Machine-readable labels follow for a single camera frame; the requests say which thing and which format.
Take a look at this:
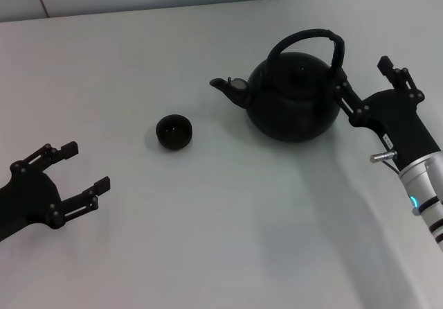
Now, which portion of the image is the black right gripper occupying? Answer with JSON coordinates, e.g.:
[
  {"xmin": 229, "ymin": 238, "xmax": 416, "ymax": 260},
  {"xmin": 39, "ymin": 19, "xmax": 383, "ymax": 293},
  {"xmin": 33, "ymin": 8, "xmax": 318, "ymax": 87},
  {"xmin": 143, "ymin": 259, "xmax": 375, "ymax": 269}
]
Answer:
[{"xmin": 334, "ymin": 55, "xmax": 442, "ymax": 175}]

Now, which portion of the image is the dark brown round teacup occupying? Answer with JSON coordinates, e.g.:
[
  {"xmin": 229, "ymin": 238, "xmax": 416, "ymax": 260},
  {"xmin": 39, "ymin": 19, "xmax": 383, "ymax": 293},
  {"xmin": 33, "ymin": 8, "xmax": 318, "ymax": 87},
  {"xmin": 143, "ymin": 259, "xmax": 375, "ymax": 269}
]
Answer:
[{"xmin": 155, "ymin": 114, "xmax": 194, "ymax": 150}]

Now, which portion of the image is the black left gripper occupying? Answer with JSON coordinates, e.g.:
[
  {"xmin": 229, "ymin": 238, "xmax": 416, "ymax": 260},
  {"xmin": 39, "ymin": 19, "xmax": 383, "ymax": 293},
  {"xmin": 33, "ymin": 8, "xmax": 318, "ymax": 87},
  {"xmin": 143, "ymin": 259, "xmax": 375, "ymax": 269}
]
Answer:
[{"xmin": 0, "ymin": 141, "xmax": 111, "ymax": 242}]

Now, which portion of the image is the right arm silver cable connector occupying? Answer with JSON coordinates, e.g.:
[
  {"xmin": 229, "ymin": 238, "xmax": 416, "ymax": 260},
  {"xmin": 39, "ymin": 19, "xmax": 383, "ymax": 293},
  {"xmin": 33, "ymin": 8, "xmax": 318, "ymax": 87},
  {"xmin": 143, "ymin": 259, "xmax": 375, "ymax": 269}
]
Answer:
[{"xmin": 369, "ymin": 150, "xmax": 402, "ymax": 175}]

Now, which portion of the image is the black cast iron teapot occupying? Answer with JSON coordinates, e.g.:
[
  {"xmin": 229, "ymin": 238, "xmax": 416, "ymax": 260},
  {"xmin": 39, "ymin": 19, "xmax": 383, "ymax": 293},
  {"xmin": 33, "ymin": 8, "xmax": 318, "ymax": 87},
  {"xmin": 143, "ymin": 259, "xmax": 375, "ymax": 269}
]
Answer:
[{"xmin": 209, "ymin": 28, "xmax": 347, "ymax": 143}]

